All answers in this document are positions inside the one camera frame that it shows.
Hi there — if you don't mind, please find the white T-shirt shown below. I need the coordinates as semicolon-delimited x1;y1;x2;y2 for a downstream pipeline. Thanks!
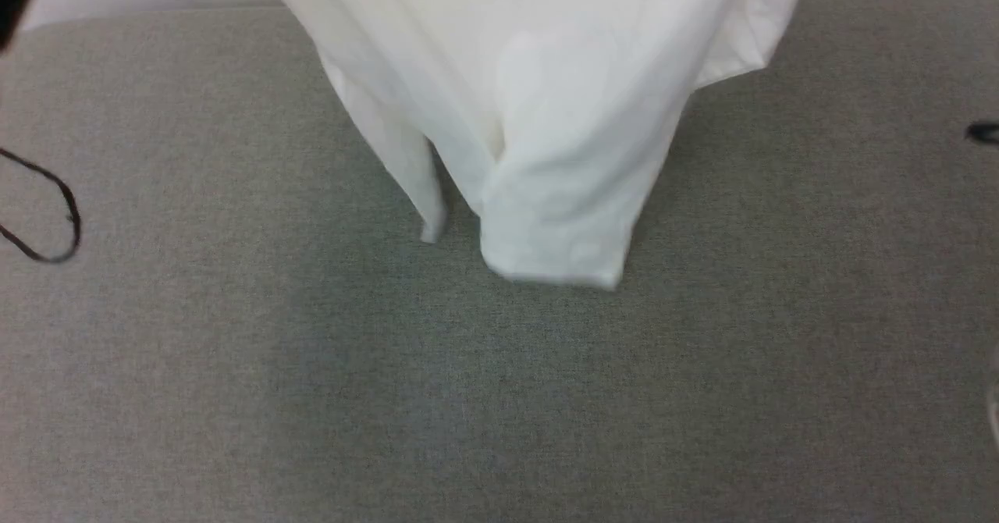
206;0;813;290

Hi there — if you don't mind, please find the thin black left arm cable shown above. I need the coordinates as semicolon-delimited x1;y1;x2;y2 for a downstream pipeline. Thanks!
0;147;84;265

